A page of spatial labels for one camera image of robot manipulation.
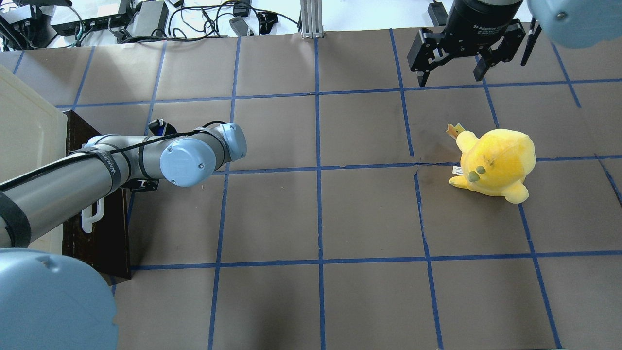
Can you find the black power adapter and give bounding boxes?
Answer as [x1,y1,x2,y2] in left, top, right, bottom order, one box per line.
[229,16,255,37]

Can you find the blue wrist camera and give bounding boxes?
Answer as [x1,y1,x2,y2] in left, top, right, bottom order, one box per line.
[147,118,177,137]

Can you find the aluminium frame post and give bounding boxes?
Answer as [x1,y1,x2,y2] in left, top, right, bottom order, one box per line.
[300,0,325,38]

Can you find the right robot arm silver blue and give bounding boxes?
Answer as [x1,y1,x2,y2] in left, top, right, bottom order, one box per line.
[407,0,622,87]

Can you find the tangled black cables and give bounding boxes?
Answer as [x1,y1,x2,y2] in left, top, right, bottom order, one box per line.
[112,0,299,44]

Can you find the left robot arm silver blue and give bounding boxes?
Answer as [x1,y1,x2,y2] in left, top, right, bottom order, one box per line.
[0,121,247,350]

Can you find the black network switch box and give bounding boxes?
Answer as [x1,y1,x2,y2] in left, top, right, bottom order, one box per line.
[50,0,133,37]

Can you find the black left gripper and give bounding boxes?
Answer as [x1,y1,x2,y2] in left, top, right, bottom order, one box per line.
[122,179,159,193]

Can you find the yellow plush penguin toy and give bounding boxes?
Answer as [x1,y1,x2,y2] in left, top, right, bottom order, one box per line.
[446,123,537,204]

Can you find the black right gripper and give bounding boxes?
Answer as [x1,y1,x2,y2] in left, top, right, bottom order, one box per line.
[407,0,526,88]

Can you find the white drawer handle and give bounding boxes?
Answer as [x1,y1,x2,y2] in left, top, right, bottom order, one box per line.
[80,198,105,233]

